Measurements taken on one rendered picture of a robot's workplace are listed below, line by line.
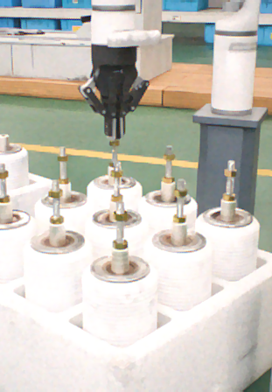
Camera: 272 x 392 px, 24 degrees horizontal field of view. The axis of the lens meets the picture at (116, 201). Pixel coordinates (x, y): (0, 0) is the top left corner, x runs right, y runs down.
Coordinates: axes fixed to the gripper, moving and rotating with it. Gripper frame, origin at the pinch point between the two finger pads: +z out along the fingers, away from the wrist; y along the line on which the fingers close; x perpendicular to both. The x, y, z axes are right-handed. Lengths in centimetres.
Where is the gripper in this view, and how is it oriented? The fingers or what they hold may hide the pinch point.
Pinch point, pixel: (115, 127)
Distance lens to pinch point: 107.7
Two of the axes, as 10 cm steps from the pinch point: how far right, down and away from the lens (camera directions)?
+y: -8.5, 1.9, -4.9
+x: 5.2, 2.9, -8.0
